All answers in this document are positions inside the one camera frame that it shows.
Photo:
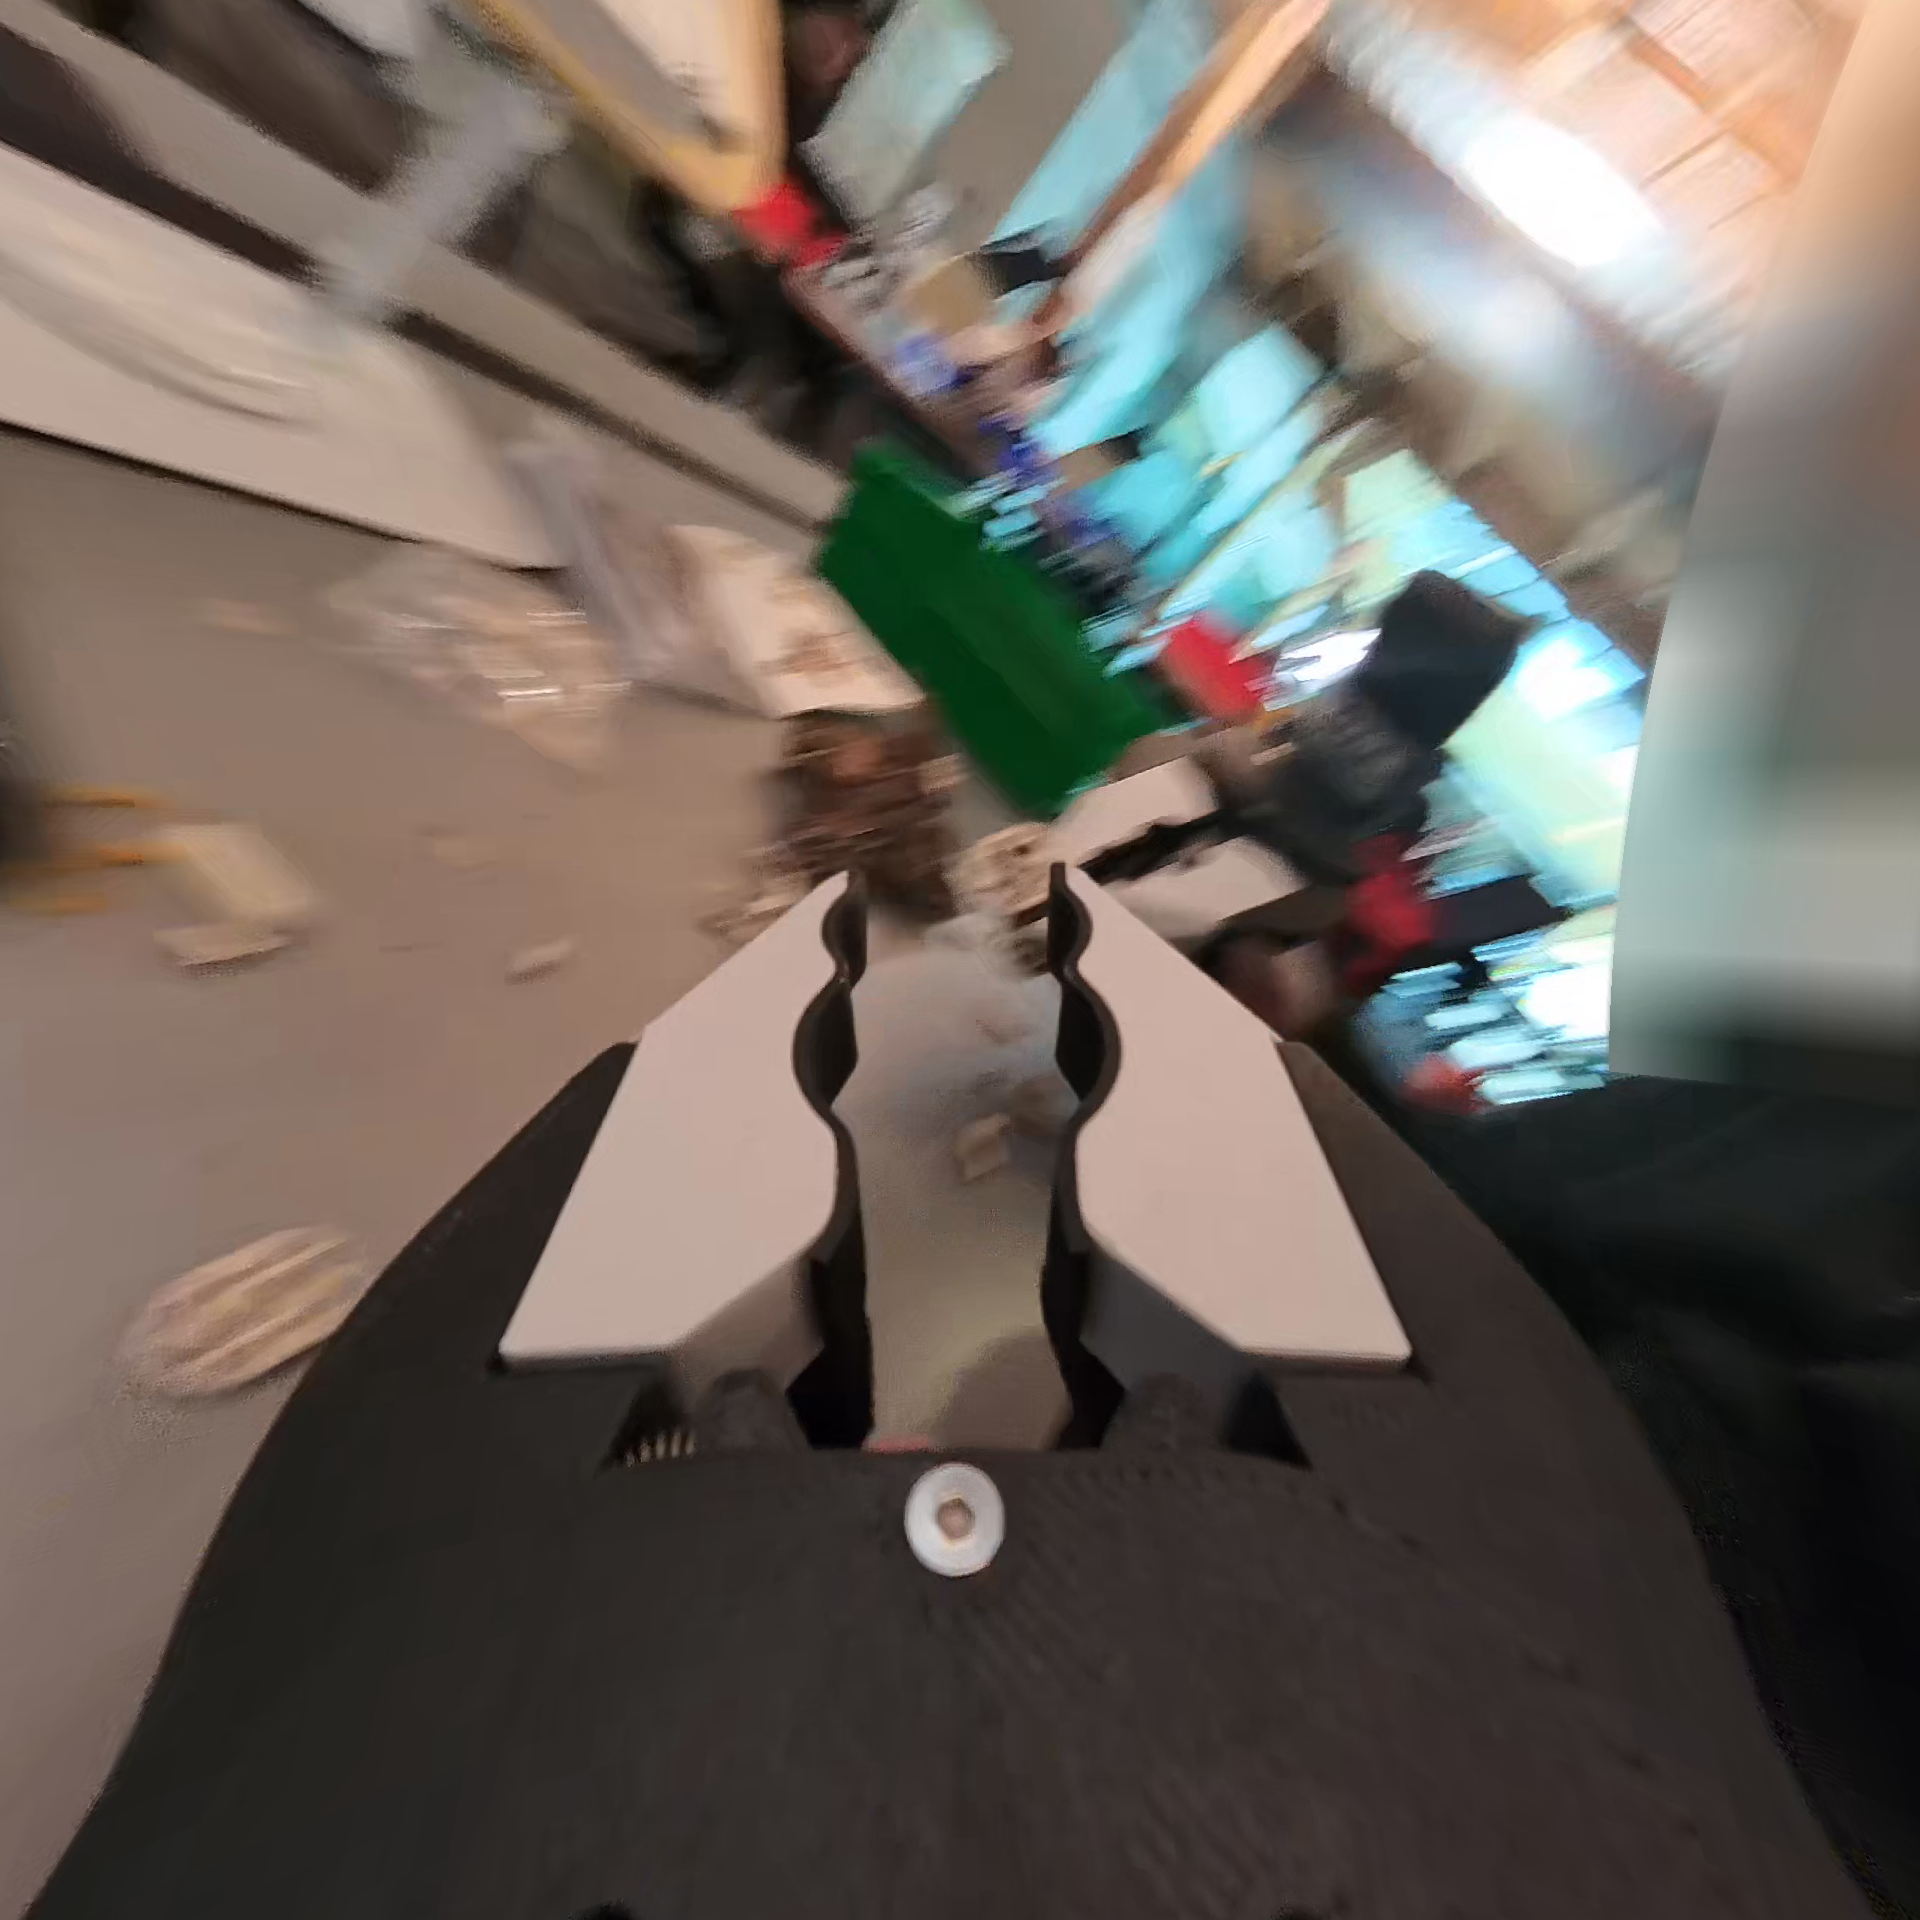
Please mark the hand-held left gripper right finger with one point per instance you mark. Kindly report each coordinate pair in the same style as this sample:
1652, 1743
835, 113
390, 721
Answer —
1230, 1200

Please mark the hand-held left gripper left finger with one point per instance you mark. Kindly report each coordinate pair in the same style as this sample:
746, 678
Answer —
674, 1200

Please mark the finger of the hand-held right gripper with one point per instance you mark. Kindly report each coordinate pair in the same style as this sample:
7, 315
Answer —
1230, 891
1142, 809

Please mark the wooden model buggy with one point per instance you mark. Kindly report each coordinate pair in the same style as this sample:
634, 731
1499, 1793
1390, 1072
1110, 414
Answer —
868, 809

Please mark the red plastic bin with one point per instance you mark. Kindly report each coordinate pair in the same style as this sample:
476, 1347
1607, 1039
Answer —
1214, 669
787, 222

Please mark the green plastic bin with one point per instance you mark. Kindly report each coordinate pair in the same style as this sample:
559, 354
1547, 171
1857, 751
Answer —
974, 645

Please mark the small wooden clip part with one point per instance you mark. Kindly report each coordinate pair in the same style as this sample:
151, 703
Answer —
539, 961

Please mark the assembly instruction booklet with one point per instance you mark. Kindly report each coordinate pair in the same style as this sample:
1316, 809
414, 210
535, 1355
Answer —
750, 616

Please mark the small spoked wooden disc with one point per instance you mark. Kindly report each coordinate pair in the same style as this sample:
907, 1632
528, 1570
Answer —
240, 1313

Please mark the tiny wooden block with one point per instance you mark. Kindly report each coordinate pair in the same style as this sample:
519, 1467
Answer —
217, 945

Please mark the small cream cylinder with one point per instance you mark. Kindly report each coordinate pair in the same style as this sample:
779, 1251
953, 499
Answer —
240, 878

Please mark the clear plastic bag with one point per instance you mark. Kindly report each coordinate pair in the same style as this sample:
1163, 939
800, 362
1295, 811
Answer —
494, 661

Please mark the person's black-clothed body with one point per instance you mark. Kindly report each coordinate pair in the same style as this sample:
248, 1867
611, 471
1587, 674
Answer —
1723, 1501

